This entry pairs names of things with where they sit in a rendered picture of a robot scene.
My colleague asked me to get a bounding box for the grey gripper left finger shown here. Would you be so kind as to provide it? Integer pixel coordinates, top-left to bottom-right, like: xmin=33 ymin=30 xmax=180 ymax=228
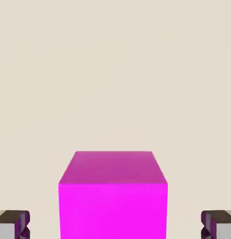
xmin=0 ymin=210 xmax=31 ymax=239

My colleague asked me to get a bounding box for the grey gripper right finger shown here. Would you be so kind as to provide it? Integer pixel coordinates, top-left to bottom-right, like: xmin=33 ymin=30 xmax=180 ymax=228
xmin=201 ymin=210 xmax=231 ymax=239

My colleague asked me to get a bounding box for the small magenta cube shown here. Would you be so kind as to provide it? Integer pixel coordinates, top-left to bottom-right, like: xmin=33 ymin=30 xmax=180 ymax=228
xmin=58 ymin=151 xmax=168 ymax=239

